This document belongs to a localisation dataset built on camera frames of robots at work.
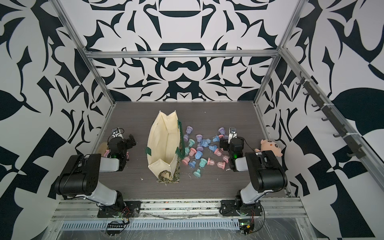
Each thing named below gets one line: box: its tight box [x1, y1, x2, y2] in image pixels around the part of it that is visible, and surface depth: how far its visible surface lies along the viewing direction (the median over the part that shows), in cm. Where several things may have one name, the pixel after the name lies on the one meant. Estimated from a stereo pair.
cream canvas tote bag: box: [145, 110, 185, 184], surface depth 85 cm
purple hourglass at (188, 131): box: [183, 125, 193, 139], surface depth 104 cm
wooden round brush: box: [99, 142, 109, 157], surface depth 96 cm
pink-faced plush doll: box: [254, 139, 283, 157], surface depth 92 cm
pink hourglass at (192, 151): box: [189, 147, 197, 157], surface depth 93 cm
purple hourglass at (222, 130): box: [218, 127, 225, 135], surface depth 103 cm
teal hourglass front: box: [193, 168, 201, 178], surface depth 86 cm
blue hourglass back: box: [200, 138, 211, 148], surface depth 93 cm
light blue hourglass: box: [212, 135, 220, 142], surface depth 99 cm
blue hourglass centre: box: [194, 150, 203, 160], surface depth 91 cm
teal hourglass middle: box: [199, 158, 207, 168], surface depth 89 cm
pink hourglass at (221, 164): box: [217, 161, 226, 170], surface depth 87 cm
